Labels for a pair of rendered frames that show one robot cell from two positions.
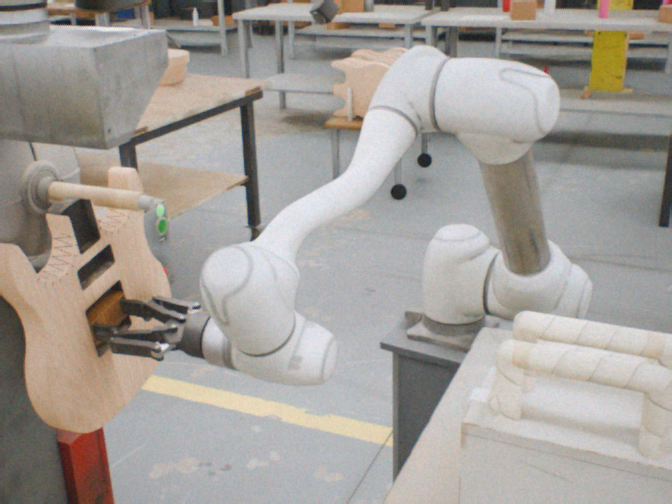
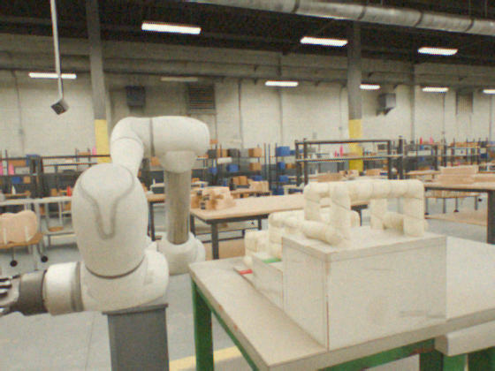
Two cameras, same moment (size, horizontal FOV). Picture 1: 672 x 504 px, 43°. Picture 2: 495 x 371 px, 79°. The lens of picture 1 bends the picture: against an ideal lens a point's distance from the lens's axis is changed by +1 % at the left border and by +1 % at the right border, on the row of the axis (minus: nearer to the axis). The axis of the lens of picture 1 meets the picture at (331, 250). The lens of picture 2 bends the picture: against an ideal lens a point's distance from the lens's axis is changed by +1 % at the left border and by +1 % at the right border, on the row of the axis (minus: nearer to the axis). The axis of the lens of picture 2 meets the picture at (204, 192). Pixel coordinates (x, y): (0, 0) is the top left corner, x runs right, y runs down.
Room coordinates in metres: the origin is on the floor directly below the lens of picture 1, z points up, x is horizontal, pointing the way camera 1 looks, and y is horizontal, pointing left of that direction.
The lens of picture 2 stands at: (0.64, 0.31, 1.25)
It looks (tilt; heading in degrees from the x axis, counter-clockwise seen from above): 4 degrees down; 320
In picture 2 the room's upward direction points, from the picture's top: 3 degrees counter-clockwise
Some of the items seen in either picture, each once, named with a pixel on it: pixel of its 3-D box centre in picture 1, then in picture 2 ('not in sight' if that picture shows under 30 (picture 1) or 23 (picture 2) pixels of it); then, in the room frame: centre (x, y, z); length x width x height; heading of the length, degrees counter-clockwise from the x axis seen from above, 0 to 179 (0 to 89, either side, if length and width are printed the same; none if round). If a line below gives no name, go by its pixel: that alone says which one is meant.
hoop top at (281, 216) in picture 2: not in sight; (302, 215); (1.07, -0.39, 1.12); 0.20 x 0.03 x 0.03; 65
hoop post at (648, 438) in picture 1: (657, 417); (413, 211); (0.81, -0.36, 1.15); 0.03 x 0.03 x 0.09
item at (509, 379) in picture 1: (508, 386); (340, 220); (0.88, -0.21, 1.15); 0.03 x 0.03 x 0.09
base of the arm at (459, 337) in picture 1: (446, 319); not in sight; (1.88, -0.28, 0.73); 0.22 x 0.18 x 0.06; 58
